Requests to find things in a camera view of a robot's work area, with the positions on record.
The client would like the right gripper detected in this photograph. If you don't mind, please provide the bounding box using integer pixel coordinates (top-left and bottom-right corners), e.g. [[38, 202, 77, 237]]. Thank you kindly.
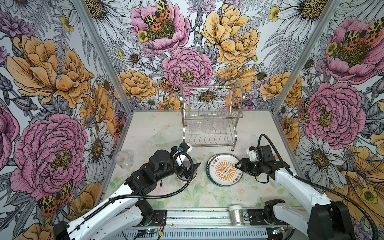
[[234, 157, 265, 178]]

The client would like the green rimmed white plate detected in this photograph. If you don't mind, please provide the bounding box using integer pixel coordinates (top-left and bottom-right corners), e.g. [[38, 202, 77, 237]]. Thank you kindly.
[[210, 179, 238, 188]]

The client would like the pink patterned white plate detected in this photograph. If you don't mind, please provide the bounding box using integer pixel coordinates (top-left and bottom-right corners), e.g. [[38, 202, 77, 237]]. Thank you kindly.
[[208, 154, 243, 183]]

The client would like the lavender bowl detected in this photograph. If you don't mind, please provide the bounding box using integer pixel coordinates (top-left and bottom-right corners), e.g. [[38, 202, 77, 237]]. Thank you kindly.
[[175, 161, 201, 182]]

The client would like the dark rimmed white plate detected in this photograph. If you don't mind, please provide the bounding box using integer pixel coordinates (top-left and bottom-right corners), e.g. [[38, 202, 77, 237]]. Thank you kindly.
[[205, 162, 216, 185]]

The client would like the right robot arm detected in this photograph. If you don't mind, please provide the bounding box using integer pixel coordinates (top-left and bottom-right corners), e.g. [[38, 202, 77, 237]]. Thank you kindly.
[[235, 146, 356, 240]]

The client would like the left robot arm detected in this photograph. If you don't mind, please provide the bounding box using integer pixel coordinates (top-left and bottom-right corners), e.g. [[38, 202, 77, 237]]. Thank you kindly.
[[54, 143, 199, 240]]

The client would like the chrome two-tier dish rack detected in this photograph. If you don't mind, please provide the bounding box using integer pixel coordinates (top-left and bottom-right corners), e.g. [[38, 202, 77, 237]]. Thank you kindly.
[[180, 80, 245, 152]]

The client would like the clear glass tumbler right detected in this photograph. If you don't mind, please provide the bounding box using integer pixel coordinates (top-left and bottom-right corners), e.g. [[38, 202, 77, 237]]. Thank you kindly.
[[215, 119, 228, 132]]

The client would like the clear plastic cup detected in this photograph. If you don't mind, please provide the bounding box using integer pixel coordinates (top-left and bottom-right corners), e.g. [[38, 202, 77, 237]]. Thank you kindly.
[[115, 150, 134, 169]]

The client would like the green circuit board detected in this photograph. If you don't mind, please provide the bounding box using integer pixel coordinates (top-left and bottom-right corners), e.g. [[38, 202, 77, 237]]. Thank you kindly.
[[138, 228, 164, 236]]

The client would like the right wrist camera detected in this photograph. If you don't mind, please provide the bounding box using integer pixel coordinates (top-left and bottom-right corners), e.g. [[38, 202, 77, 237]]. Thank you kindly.
[[246, 146, 259, 163]]

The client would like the white cylinder on rail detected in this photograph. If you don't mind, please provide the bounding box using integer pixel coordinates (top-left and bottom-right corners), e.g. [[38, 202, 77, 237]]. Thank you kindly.
[[229, 205, 244, 226]]

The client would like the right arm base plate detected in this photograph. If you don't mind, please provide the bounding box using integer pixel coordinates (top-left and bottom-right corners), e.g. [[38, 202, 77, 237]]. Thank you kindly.
[[247, 209, 277, 226]]

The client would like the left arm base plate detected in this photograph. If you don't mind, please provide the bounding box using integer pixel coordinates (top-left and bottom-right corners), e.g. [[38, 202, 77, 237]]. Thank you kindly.
[[145, 210, 168, 227]]

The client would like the aluminium front rail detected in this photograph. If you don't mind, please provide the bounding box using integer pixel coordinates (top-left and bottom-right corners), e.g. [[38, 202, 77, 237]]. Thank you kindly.
[[78, 207, 334, 230]]

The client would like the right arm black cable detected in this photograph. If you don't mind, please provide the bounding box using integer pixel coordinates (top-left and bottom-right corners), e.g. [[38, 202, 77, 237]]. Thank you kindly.
[[257, 133, 379, 240]]

